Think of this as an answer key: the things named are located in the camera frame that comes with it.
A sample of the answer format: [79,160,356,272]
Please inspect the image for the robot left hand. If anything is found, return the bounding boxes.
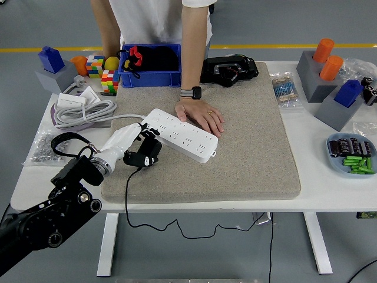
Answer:
[101,121,162,171]

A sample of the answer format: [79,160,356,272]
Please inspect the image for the person's left hand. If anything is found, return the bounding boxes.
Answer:
[174,98,225,138]

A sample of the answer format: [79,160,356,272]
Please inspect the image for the white power strip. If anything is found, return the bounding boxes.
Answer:
[140,108,219,164]

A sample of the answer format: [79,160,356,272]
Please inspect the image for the black plug adapter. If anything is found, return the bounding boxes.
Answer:
[135,137,164,160]

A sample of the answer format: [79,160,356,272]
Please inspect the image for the thin black adapter cord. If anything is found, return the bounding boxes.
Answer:
[125,166,272,240]

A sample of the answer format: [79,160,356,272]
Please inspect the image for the black machine housing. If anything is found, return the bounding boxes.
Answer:
[200,54,260,88]

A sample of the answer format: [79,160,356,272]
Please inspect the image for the blue plastic bin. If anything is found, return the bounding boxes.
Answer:
[117,44,183,88]

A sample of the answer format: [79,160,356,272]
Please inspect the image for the grey-brown mat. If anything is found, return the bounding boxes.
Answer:
[100,61,302,204]

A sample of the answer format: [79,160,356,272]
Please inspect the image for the multicolour puzzle cube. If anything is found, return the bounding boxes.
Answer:
[100,70,121,94]
[85,55,106,79]

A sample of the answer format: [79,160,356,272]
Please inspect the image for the black cloth pouch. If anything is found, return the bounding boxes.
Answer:
[138,45,180,73]

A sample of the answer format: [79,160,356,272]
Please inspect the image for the purple flat piece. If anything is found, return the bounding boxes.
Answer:
[50,103,111,131]

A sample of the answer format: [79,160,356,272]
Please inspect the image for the clear bag of screws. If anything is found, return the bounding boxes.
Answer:
[25,129,74,166]

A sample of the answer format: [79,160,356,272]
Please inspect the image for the yellow ball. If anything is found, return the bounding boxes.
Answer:
[104,56,121,71]

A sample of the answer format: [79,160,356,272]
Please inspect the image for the grey single-slot stand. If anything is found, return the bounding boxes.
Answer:
[313,85,366,133]
[34,60,79,94]

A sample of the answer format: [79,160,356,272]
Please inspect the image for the orange plastic cone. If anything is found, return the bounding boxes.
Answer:
[69,55,88,77]

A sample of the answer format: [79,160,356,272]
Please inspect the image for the red and black small pouch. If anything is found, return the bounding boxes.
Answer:
[121,45,144,79]

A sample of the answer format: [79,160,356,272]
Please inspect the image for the clear bag of resistors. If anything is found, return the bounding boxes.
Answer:
[270,71,304,109]

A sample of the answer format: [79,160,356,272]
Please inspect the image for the white table leg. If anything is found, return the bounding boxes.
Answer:
[303,212,333,275]
[96,212,120,277]

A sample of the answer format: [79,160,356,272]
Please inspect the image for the blue house-shaped block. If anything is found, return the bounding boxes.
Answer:
[333,79,365,108]
[38,45,65,74]

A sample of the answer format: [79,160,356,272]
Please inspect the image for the person's torso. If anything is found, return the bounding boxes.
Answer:
[108,0,219,58]

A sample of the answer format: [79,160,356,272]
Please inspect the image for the grey two-slot stand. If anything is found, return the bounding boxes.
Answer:
[296,50,345,103]

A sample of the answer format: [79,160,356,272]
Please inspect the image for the orange cylinder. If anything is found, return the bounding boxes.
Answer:
[319,55,345,82]
[312,38,336,63]

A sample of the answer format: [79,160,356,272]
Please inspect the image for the light blue plate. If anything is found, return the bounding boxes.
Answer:
[326,132,377,179]

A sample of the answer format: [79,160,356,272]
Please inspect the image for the large clear plastic bag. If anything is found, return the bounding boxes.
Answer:
[338,57,377,86]

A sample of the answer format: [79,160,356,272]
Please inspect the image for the small clear plastic bag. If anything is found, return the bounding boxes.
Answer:
[352,121,377,138]

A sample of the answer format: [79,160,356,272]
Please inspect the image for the black wristwatch grey strap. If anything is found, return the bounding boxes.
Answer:
[180,85,203,100]

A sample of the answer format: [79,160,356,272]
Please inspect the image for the grey coiled power cord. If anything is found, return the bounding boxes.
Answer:
[54,83,147,130]

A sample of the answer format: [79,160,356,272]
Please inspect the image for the metal bracket under table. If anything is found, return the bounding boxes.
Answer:
[252,212,273,226]

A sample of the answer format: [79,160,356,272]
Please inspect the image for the black hanging cable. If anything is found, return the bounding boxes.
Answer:
[267,212,275,283]

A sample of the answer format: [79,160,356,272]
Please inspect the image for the black floor cable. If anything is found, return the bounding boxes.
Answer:
[346,258,377,283]

